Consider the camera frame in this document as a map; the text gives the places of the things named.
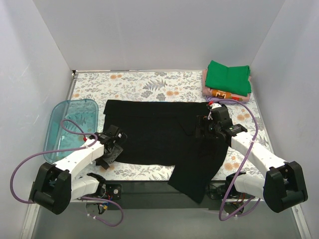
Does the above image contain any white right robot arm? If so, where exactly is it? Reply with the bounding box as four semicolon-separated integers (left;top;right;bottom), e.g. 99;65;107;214
196;102;308;213

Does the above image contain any floral table mat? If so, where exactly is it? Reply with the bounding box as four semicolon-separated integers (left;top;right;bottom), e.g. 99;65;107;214
69;71;272;181

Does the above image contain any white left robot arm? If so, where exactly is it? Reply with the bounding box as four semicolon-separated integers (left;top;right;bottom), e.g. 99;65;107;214
29;125;125;215

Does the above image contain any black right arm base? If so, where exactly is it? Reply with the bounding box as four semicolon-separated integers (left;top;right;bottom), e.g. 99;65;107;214
206;182;249;204

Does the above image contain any black t-shirt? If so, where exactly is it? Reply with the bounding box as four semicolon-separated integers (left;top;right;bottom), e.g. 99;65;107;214
103;100;228;204

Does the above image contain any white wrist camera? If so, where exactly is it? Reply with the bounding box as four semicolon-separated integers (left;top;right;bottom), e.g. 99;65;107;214
208;102;222;119
83;138;97;148

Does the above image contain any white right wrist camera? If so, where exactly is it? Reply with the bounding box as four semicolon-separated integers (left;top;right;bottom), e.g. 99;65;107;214
208;102;222;119

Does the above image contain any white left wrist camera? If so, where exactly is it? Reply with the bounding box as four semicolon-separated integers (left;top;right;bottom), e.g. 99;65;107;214
83;138;97;148

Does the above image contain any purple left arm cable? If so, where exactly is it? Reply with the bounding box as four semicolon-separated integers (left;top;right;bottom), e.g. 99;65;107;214
9;119;125;227

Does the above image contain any teal plastic bin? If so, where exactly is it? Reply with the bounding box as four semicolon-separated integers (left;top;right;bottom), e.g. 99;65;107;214
43;99;99;151

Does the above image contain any aluminium frame rail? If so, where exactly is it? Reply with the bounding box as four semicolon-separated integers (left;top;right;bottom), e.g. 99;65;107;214
22;181;311;239

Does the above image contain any lavender folded t-shirt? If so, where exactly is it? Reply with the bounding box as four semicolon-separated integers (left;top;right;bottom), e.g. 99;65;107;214
204;96;240;105

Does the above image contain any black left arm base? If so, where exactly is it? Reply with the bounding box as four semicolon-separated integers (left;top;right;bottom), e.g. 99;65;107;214
84;184;122;201

